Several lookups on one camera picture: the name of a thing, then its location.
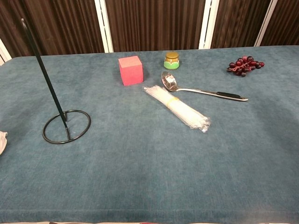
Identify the black wire towel holder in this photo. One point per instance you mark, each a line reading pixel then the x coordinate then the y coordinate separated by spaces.
pixel 44 72

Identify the blue table cloth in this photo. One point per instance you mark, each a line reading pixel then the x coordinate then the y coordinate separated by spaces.
pixel 163 168

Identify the white paper towel roll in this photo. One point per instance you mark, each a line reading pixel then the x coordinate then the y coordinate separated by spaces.
pixel 2 142

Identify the white partition frame post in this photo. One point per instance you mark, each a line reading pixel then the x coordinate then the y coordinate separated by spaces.
pixel 3 53
pixel 265 23
pixel 104 25
pixel 208 23

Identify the pink foam cube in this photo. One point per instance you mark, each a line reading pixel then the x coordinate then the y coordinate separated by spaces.
pixel 130 71

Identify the dark red grape bunch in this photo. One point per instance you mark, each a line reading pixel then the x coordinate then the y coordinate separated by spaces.
pixel 244 65

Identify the bundle of clear wrapped straws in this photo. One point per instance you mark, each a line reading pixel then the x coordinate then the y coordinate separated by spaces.
pixel 177 107

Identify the green and gold jar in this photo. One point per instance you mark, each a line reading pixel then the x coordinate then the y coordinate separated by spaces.
pixel 171 61

